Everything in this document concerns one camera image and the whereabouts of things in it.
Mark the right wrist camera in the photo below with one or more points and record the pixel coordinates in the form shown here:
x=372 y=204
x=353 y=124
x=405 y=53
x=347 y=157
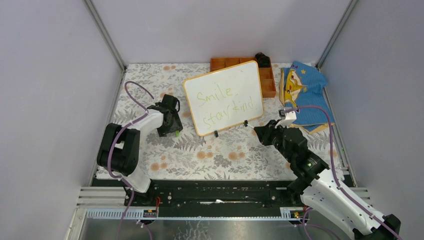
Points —
x=286 y=118

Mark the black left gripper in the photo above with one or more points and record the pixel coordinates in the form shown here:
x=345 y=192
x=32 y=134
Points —
x=176 y=126

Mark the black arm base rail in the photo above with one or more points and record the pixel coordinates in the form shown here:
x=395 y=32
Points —
x=216 y=198

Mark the blue yellow cartoon bag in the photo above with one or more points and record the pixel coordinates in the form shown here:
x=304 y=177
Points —
x=302 y=88

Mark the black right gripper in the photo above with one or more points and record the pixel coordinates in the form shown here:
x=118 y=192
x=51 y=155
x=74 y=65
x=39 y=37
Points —
x=264 y=133

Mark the yellow framed whiteboard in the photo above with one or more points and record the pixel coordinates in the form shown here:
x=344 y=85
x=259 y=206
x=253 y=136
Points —
x=224 y=98

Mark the black object in tray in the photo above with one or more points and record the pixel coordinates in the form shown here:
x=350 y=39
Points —
x=262 y=60

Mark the orange wooden compartment tray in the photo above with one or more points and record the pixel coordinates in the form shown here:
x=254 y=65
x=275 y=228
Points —
x=266 y=75

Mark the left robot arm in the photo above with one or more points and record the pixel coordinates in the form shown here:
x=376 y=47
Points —
x=119 y=149

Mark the metal whiteboard stand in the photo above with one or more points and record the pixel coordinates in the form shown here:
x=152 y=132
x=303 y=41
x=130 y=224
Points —
x=245 y=123

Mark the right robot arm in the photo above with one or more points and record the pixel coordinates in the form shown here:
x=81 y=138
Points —
x=317 y=187

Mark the floral table mat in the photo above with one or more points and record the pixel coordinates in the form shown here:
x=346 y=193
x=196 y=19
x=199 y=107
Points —
x=236 y=154

